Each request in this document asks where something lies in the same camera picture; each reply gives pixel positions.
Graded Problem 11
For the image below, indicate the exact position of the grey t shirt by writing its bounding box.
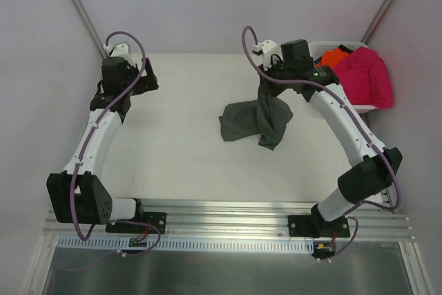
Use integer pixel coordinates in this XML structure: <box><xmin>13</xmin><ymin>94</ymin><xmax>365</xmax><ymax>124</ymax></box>
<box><xmin>218</xmin><ymin>78</ymin><xmax>293</xmax><ymax>150</ymax></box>

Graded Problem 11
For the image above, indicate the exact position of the white slotted cable duct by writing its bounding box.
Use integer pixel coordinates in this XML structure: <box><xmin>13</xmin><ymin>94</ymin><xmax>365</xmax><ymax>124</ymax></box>
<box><xmin>57</xmin><ymin>235</ymin><xmax>314</xmax><ymax>254</ymax></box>

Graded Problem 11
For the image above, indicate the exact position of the left aluminium corner post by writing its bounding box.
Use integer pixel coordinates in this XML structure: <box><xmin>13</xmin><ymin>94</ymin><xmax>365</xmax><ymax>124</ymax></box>
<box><xmin>70</xmin><ymin>0</ymin><xmax>106</xmax><ymax>59</ymax></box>

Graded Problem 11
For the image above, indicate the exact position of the aluminium corner post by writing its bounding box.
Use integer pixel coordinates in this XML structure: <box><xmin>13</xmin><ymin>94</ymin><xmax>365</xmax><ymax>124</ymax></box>
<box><xmin>361</xmin><ymin>0</ymin><xmax>417</xmax><ymax>44</ymax></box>
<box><xmin>70</xmin><ymin>0</ymin><xmax>106</xmax><ymax>59</ymax></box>

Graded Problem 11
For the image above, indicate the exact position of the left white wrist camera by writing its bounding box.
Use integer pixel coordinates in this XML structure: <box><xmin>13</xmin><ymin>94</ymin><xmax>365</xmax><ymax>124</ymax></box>
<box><xmin>103</xmin><ymin>43</ymin><xmax>133</xmax><ymax>63</ymax></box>

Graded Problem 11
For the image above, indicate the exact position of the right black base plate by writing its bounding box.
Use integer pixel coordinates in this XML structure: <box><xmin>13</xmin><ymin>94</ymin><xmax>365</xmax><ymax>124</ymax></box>
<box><xmin>287</xmin><ymin>214</ymin><xmax>350</xmax><ymax>238</ymax></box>

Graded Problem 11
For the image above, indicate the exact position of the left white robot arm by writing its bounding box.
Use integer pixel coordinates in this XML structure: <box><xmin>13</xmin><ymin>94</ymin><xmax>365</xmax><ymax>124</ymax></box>
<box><xmin>46</xmin><ymin>57</ymin><xmax>159</xmax><ymax>231</ymax></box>

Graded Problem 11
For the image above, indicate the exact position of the pink t shirt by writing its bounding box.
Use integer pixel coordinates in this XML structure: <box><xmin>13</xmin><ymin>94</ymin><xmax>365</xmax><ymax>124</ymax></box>
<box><xmin>334</xmin><ymin>47</ymin><xmax>394</xmax><ymax>109</ymax></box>

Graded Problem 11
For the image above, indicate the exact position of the right aluminium corner post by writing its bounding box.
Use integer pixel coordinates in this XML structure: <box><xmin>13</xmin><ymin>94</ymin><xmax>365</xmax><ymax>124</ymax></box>
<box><xmin>361</xmin><ymin>0</ymin><xmax>417</xmax><ymax>44</ymax></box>

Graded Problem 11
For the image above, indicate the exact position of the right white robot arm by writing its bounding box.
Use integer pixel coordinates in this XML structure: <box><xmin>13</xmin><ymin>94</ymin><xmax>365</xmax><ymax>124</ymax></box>
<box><xmin>253</xmin><ymin>39</ymin><xmax>403</xmax><ymax>238</ymax></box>

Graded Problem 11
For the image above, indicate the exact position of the aluminium mounting rail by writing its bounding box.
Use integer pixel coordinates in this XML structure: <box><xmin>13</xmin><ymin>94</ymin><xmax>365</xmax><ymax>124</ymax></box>
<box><xmin>43</xmin><ymin>198</ymin><xmax>415</xmax><ymax>240</ymax></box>

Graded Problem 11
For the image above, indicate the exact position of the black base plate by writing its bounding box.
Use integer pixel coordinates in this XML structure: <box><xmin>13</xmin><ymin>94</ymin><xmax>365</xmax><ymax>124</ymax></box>
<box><xmin>105</xmin><ymin>212</ymin><xmax>167</xmax><ymax>235</ymax></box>
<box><xmin>287</xmin><ymin>214</ymin><xmax>350</xmax><ymax>238</ymax></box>

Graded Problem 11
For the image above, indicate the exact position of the orange t shirt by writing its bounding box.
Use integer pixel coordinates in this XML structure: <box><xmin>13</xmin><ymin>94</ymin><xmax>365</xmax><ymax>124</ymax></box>
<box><xmin>315</xmin><ymin>48</ymin><xmax>349</xmax><ymax>68</ymax></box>

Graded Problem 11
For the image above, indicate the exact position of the white plastic laundry basket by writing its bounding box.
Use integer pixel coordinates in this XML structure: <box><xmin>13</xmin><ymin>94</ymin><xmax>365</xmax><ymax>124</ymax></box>
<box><xmin>308</xmin><ymin>40</ymin><xmax>377</xmax><ymax>115</ymax></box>

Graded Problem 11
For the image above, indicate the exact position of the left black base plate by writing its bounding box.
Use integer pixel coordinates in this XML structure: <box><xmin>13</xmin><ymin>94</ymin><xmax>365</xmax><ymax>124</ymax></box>
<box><xmin>105</xmin><ymin>212</ymin><xmax>167</xmax><ymax>235</ymax></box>

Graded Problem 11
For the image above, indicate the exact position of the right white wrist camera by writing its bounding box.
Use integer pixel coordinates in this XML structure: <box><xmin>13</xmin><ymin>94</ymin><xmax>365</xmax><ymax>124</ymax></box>
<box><xmin>252</xmin><ymin>39</ymin><xmax>279</xmax><ymax>70</ymax></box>

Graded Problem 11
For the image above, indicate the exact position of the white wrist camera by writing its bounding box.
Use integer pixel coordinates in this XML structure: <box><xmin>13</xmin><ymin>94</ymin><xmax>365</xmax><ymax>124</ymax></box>
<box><xmin>103</xmin><ymin>43</ymin><xmax>133</xmax><ymax>63</ymax></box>
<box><xmin>252</xmin><ymin>39</ymin><xmax>279</xmax><ymax>70</ymax></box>

